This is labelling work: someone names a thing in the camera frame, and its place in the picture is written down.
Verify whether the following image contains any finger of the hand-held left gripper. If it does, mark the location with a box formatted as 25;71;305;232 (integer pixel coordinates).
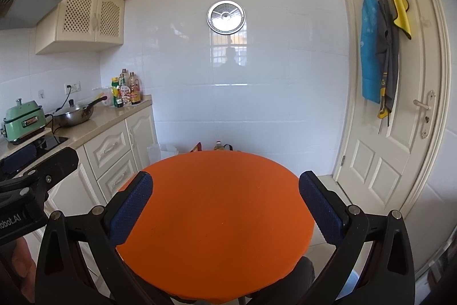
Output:
0;147;80;200
0;144;39;178

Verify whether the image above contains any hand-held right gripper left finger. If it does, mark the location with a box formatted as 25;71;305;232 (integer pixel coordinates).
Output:
35;170;158;305

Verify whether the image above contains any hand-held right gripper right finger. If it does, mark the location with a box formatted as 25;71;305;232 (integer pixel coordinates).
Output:
296;170;417;305

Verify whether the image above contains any person's left forearm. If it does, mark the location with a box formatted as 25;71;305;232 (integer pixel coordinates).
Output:
6;240;37;304

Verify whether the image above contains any black induction cooktop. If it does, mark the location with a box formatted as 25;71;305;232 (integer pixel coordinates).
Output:
7;134;69;160

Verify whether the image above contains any green multi cooker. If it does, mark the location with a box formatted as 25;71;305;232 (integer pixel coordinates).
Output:
3;98;47;145

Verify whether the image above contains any clear plastic bin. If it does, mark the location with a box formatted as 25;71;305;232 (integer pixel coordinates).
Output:
147;143;179;172

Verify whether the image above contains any cream panel door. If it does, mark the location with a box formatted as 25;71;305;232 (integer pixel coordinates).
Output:
334;0;452;278

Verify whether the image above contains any pale blue plastic bin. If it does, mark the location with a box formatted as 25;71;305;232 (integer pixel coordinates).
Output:
336;270;360;303

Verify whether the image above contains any pink plastic container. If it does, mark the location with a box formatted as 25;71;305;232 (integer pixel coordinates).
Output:
93;87;111;107

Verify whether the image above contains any dark soy sauce bottle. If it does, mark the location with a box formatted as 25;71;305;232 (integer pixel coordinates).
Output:
129;72;141;105

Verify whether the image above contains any grey range hood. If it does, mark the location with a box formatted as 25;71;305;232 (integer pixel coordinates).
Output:
0;0;71;31

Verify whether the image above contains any grey apron with yellow trim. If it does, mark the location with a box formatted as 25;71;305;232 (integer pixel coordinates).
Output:
373;0;401;120

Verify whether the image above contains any blue apron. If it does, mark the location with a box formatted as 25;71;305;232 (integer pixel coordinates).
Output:
360;0;382;105

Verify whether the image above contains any yellow cloth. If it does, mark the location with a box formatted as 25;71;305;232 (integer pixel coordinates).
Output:
387;0;412;40

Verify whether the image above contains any black power cable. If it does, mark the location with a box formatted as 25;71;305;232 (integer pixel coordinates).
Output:
45;87;72;135

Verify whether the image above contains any steel wok with black handle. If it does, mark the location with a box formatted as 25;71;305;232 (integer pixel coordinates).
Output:
53;96;108;128

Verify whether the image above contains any cream door handle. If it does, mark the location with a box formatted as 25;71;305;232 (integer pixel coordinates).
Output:
413;89;436;140

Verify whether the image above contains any cream lattice wall cabinet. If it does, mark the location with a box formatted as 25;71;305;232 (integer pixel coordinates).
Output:
35;0;126;55

